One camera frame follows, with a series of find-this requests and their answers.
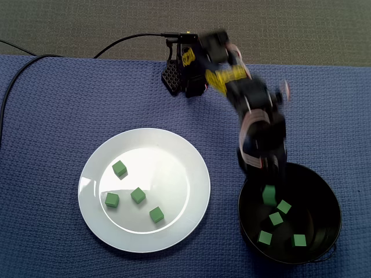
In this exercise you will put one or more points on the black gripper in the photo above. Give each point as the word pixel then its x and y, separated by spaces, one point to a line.
pixel 272 164

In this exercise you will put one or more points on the white round plate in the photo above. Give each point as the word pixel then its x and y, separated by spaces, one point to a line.
pixel 130 237

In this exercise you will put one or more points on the black metal bucket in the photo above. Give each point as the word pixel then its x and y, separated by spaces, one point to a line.
pixel 319 202

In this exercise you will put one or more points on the blue woven cloth mat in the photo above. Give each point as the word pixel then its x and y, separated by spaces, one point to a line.
pixel 43 173

